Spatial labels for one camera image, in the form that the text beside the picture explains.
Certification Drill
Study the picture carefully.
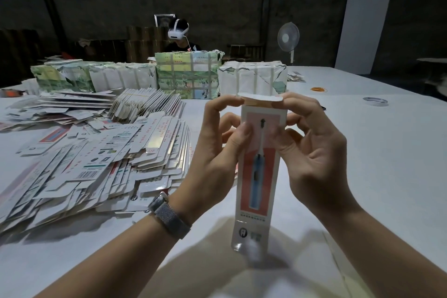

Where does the person's right hand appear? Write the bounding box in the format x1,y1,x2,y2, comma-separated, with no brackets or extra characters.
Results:
272,92,359,220

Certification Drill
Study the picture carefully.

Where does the person's left hand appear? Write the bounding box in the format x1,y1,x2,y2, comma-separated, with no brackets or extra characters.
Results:
168,95,256,224

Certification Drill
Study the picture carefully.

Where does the toothbrush carton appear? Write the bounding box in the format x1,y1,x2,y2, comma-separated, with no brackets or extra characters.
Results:
231,92,289,253

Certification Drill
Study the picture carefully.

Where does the fanned stack of white cartons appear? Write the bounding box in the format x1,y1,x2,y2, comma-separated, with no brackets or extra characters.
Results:
108,88,186,122

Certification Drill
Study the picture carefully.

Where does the pile of cartons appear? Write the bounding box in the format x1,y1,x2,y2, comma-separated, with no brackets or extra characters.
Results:
0,88,191,232

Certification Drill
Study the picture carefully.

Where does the person's left forearm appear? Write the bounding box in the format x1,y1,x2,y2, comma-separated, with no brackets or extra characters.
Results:
35,214,183,298

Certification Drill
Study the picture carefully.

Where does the person's right forearm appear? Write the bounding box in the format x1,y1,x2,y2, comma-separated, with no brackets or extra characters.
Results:
318,203,447,298

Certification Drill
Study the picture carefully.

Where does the grey band wristwatch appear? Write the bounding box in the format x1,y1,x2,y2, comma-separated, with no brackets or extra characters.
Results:
147,191,192,241

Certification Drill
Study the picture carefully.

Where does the white tape roll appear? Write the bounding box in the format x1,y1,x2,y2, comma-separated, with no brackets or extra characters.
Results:
362,96,389,107

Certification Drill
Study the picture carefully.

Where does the green printed wrapped bundle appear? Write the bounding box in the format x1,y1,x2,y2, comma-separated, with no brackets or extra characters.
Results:
154,50,226,100

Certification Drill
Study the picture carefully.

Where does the dark wooden chair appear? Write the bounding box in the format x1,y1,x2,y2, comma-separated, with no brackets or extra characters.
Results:
227,43,265,61

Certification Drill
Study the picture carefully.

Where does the white standing fan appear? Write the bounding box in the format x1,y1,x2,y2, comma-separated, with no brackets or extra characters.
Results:
277,21,300,65

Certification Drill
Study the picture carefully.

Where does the white board panel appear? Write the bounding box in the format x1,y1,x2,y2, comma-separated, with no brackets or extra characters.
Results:
335,0,393,76

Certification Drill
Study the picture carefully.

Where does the cluttered side table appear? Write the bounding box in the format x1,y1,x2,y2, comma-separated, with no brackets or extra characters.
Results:
417,57,447,96

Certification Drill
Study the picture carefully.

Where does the row of white wrapped bundles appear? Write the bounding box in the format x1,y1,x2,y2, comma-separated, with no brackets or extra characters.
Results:
30,60,158,94

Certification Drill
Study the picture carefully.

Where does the white strapped wrapped bundle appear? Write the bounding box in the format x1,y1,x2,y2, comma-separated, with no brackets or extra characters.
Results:
218,60,289,97

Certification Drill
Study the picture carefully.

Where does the white head-mounted camera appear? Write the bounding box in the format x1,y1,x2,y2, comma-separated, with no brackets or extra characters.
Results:
155,15,190,40

